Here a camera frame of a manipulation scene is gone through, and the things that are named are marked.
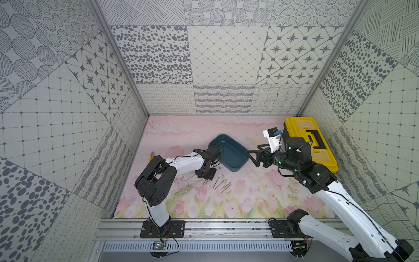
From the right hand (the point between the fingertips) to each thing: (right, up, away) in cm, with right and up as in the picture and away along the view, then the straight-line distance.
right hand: (253, 151), depth 69 cm
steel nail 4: (-10, -23, +18) cm, 31 cm away
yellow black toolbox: (+37, +10, +22) cm, 44 cm away
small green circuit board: (-42, -43, +3) cm, 60 cm away
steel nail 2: (-16, -20, +20) cm, 33 cm away
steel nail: (-20, -19, +19) cm, 34 cm away
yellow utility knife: (-55, -7, +28) cm, 62 cm away
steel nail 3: (-14, -21, +19) cm, 32 cm away
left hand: (-19, -16, +22) cm, 33 cm away
